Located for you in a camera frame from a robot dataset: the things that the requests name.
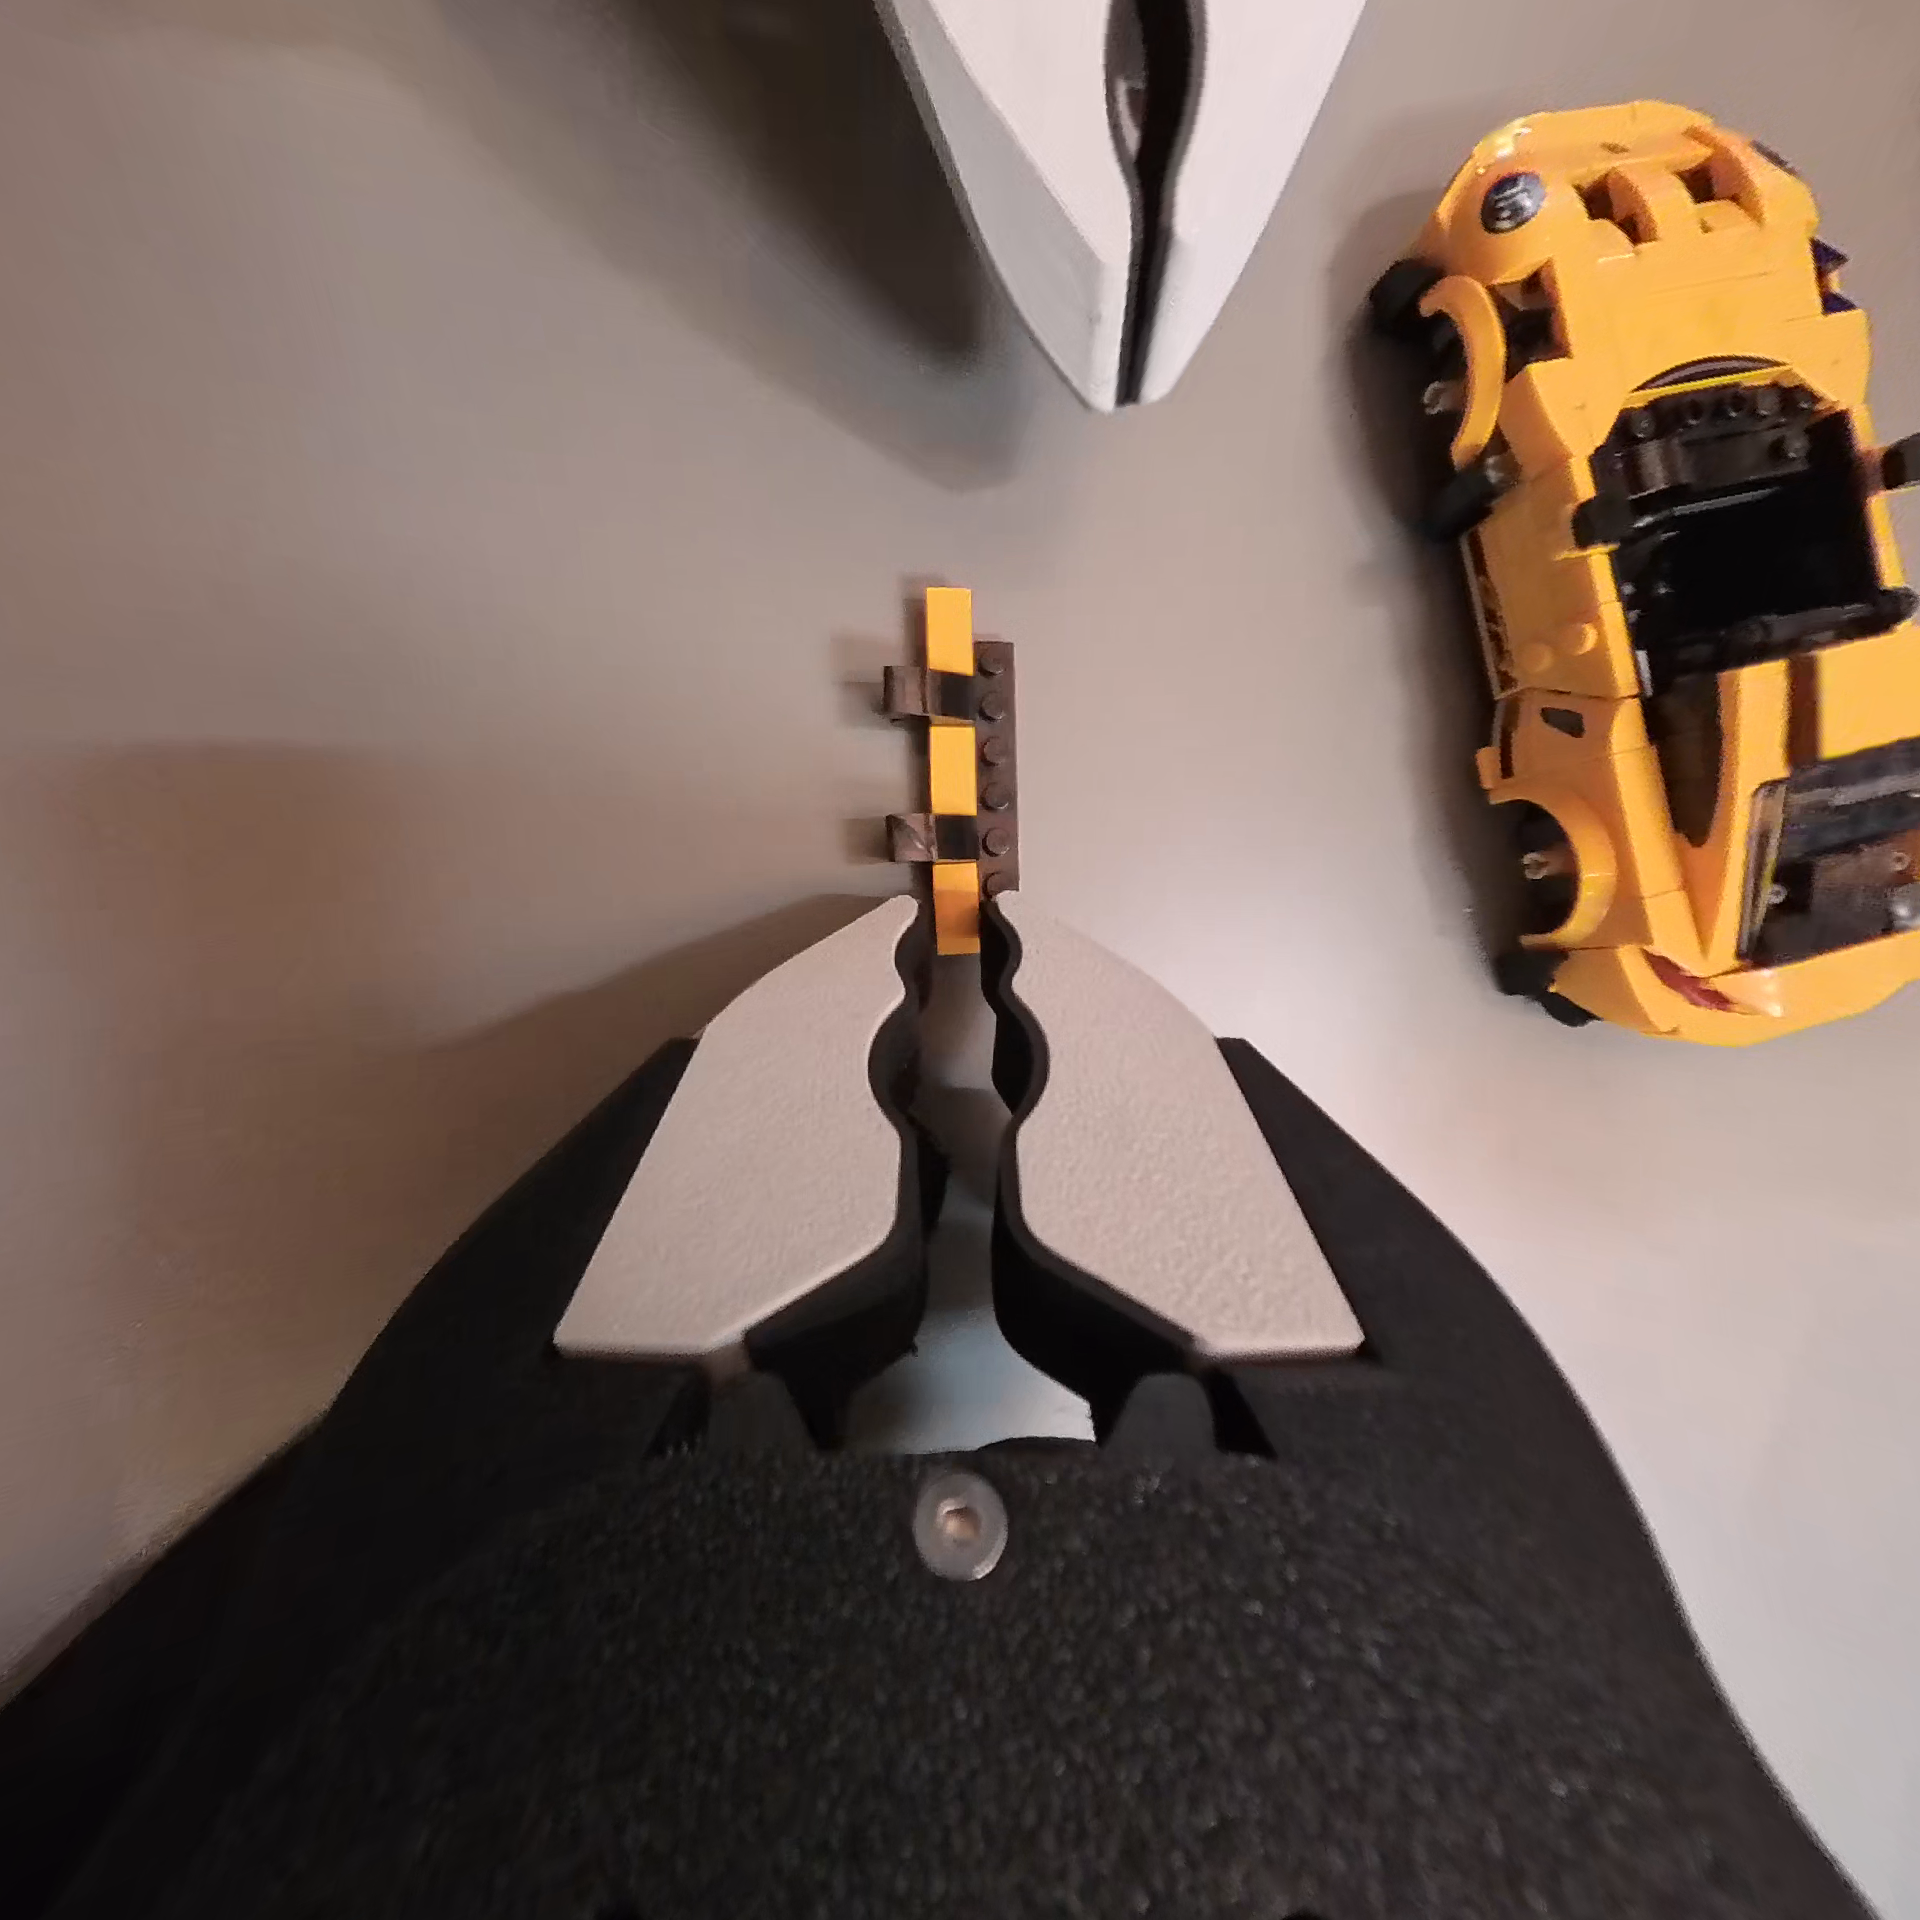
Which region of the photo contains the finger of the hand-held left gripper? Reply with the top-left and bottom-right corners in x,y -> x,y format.
1127,0 -> 1368,411
879,0 -> 1151,414

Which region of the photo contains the black yellow lego plate assembly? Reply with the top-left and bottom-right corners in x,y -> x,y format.
879,588 -> 1023,963

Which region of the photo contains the yellow lego car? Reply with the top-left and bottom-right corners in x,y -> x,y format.
1364,103 -> 1920,1044

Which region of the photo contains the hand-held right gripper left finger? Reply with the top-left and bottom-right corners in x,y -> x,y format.
555,897 -> 935,1369

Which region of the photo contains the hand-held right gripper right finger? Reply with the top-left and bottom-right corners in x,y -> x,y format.
984,902 -> 1368,1369

